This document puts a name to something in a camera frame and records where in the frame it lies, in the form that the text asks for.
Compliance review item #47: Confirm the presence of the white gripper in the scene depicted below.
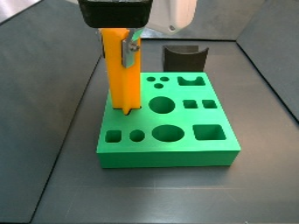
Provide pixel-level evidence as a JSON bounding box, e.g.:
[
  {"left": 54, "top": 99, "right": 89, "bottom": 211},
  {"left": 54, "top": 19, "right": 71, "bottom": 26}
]
[{"left": 122, "top": 0, "right": 198, "bottom": 68}]

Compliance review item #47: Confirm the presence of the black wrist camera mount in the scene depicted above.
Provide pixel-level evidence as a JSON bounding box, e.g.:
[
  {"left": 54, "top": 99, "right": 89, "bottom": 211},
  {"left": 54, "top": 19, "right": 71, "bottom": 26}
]
[{"left": 78, "top": 0, "right": 154, "bottom": 28}]

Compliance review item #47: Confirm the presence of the black curved holder bracket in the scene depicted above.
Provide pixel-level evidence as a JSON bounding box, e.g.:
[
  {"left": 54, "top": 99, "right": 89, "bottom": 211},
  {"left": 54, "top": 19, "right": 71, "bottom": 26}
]
[{"left": 163, "top": 45, "right": 210, "bottom": 72}]

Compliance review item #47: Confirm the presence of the green foam shape board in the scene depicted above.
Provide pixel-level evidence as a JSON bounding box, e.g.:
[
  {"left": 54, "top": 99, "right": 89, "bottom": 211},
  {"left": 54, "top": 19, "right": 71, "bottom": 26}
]
[{"left": 98, "top": 73, "right": 241, "bottom": 168}]

